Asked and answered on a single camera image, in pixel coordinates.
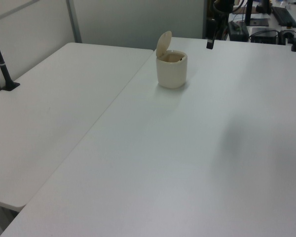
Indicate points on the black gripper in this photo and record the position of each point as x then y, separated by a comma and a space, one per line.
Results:
223, 5

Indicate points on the beige trash bin with lid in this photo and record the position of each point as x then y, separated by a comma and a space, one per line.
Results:
172, 71

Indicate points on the dark green device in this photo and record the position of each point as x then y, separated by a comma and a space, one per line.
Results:
238, 30

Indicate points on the black monitor stand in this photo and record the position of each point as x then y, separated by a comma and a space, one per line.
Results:
255, 14

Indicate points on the black electronics box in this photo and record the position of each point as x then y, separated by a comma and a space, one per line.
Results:
264, 34

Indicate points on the black keyboard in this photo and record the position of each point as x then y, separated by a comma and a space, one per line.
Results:
284, 16

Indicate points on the grey partition post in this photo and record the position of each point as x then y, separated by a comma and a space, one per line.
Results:
74, 22

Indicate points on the black camera stand pole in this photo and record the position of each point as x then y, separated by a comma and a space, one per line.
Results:
1, 64

